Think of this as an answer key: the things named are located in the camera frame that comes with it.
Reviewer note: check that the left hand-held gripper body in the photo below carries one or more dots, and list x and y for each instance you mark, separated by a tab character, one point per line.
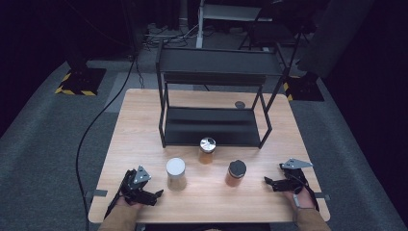
141	175

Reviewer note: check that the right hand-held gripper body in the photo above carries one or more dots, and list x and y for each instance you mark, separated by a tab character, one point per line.
296	164

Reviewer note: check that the white-lid spice jar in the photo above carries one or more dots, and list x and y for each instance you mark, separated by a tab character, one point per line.
175	168

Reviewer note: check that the black two-tier metal rack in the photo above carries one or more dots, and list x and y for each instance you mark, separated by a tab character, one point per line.
211	126

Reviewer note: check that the person's right hand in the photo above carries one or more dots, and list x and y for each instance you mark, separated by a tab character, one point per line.
303	200

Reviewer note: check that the person's left hand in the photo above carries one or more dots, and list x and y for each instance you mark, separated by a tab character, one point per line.
123	203

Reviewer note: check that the grey tape strip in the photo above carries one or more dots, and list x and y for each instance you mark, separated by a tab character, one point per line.
321	196
97	193

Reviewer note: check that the black-lid spice jar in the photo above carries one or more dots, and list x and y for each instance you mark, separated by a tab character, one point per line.
236	168

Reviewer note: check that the black yellow-striped stand base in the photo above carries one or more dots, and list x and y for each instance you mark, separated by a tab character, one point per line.
304	89
83	80

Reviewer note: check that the grey round sticker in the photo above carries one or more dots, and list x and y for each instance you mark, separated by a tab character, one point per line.
240	104

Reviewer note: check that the black tripod stand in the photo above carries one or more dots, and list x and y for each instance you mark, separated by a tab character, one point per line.
296	48

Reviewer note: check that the grey curtain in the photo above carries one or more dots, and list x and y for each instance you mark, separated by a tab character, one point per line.
333	38

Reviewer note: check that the grey panel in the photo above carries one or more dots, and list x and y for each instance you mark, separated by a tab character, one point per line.
231	12

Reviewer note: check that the white metal stand post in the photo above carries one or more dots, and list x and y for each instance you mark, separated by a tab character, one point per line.
199	25

